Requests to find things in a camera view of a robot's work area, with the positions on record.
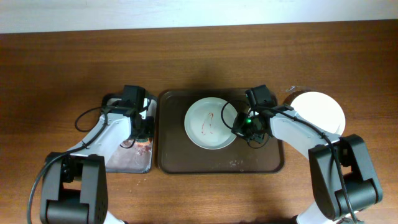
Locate pale green plate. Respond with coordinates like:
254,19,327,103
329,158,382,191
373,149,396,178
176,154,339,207
290,91,340,134
184,97,238,150

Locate green orange sponge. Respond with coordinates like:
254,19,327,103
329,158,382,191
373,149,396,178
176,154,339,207
136,138,152,144

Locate pink white plate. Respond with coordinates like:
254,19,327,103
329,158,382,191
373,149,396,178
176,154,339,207
336,106,346,136

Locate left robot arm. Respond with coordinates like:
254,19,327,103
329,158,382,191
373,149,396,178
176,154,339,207
35,85,157,223

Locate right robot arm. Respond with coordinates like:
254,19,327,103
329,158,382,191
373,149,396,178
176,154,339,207
230,85,383,224

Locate black soapy water tray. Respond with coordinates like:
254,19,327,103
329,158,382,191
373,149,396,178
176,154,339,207
105,95,157,173

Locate brown serving tray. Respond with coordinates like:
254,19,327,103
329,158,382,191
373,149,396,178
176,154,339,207
157,89,285,174

